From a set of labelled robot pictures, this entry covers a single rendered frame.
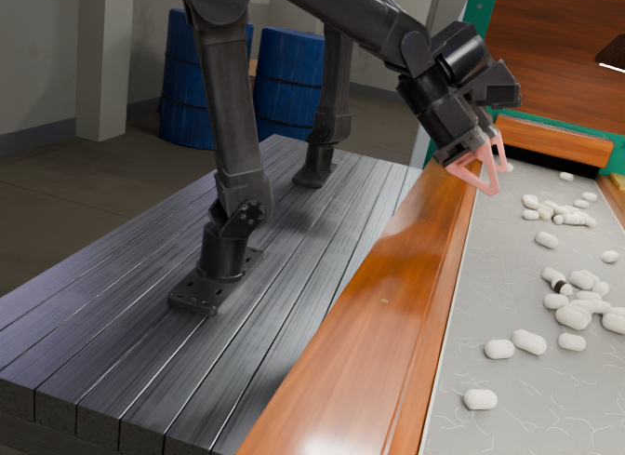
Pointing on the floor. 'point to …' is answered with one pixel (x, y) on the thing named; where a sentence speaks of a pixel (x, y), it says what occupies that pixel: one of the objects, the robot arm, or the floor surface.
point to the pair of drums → (313, 63)
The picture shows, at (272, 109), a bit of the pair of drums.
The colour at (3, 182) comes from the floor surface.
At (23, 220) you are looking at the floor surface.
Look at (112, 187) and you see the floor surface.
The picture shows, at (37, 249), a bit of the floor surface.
